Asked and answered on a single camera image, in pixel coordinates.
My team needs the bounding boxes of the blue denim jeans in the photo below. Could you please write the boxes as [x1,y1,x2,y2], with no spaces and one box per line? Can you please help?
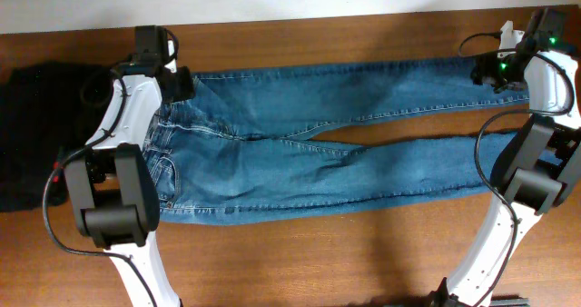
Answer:
[143,58,528,225]

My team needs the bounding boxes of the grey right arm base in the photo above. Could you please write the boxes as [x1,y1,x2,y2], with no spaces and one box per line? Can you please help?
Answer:
[385,298,531,307]

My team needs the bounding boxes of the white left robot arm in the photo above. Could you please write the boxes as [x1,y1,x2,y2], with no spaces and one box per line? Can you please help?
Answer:
[61,25,194,306]

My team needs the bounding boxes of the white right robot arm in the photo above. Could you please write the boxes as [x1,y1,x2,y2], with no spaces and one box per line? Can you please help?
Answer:
[426,8,580,307]

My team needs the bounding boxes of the black fabric bag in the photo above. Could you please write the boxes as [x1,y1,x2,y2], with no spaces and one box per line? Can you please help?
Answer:
[1,62,112,213]

